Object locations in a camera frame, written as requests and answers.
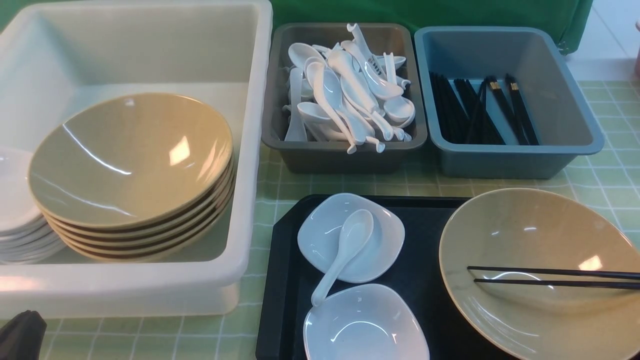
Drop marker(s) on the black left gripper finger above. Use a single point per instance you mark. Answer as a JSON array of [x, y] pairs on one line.
[[21, 338]]

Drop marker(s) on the white square dish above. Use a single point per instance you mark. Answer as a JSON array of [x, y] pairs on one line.
[[318, 238], [365, 322]]

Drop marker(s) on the white ceramic soup spoon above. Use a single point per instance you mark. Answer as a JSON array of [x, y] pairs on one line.
[[354, 235]]

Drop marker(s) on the beige noodle bowl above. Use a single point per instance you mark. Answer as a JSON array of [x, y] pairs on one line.
[[530, 228]]

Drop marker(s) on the bottom stacked beige bowl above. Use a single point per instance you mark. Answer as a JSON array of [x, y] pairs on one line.
[[147, 252]]

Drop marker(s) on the stack of white plates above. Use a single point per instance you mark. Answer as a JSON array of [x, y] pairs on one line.
[[26, 236]]

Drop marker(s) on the black plastic serving tray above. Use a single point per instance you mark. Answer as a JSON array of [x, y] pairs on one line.
[[415, 275]]

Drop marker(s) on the large white plastic tub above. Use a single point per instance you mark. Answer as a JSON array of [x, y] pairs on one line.
[[59, 58]]

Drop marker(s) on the grey plastic spoon bin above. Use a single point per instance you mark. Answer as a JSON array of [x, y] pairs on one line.
[[314, 157]]

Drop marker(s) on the pile of white spoons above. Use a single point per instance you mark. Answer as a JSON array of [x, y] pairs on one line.
[[346, 93]]

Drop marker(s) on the pile of black chopsticks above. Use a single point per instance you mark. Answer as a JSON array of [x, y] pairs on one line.
[[463, 115]]

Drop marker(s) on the blue plastic chopstick bin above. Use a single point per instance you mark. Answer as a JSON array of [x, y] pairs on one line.
[[561, 117]]

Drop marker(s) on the green checkered tablecloth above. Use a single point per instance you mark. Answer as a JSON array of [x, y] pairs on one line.
[[607, 182]]

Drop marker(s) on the green cloth backdrop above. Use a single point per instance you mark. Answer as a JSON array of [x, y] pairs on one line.
[[563, 20]]

